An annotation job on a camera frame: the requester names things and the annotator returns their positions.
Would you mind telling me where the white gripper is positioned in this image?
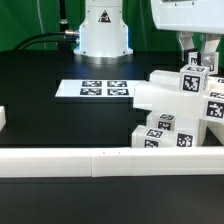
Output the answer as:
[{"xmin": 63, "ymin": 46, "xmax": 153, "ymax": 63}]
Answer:
[{"xmin": 151, "ymin": 0, "xmax": 224, "ymax": 66}]

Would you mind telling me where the white chair back frame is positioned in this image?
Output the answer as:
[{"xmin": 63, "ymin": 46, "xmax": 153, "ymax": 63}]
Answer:
[{"xmin": 133, "ymin": 70, "xmax": 224, "ymax": 123}]

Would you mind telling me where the small white block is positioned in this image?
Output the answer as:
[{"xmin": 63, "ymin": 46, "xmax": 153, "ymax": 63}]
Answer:
[{"xmin": 146, "ymin": 111, "xmax": 176, "ymax": 131}]

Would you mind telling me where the white chair seat part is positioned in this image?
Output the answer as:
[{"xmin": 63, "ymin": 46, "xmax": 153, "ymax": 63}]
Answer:
[{"xmin": 174, "ymin": 116, "xmax": 224, "ymax": 147}]

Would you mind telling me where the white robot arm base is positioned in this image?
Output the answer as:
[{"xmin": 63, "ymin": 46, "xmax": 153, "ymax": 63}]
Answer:
[{"xmin": 74, "ymin": 0, "xmax": 133, "ymax": 65}]

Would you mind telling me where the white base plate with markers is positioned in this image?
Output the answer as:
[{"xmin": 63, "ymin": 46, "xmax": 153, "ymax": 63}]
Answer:
[{"xmin": 55, "ymin": 79, "xmax": 140, "ymax": 98}]

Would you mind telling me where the white front fence wall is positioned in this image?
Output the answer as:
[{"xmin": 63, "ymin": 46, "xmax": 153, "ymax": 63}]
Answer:
[{"xmin": 0, "ymin": 147, "xmax": 224, "ymax": 178}]

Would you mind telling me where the white fence wall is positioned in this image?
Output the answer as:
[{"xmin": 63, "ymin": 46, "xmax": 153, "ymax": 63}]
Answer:
[
  {"xmin": 0, "ymin": 147, "xmax": 224, "ymax": 178},
  {"xmin": 0, "ymin": 106, "xmax": 6, "ymax": 132}
]

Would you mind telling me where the black cable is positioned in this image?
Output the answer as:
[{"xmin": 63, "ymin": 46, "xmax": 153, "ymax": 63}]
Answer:
[{"xmin": 13, "ymin": 29, "xmax": 81, "ymax": 51}]

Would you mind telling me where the white left fence wall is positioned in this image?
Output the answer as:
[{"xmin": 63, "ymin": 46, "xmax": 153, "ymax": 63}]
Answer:
[{"xmin": 0, "ymin": 106, "xmax": 6, "ymax": 132}]

